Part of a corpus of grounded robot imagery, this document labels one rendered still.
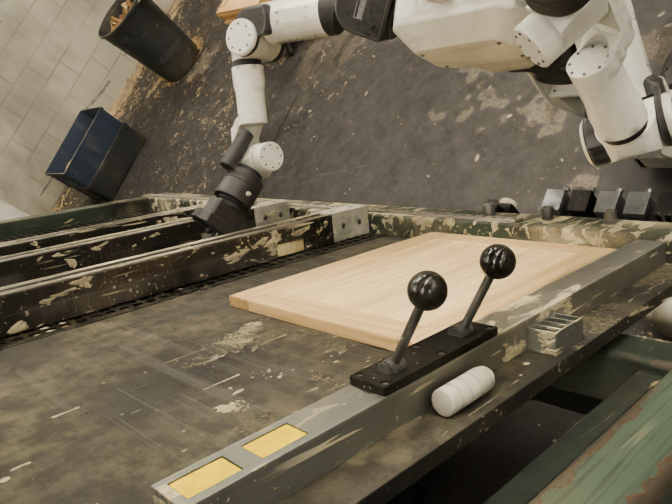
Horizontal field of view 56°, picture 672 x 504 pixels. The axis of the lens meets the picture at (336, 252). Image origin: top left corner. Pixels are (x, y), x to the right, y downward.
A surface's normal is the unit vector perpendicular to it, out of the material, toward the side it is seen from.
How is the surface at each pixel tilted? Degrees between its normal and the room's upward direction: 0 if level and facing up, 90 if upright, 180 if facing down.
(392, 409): 90
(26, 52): 90
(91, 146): 90
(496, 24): 82
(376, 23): 50
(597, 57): 7
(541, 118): 0
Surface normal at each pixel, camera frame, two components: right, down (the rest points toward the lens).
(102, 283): 0.69, 0.10
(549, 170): -0.61, -0.44
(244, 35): -0.47, 0.14
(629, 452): -0.09, -0.97
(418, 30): -0.58, 0.66
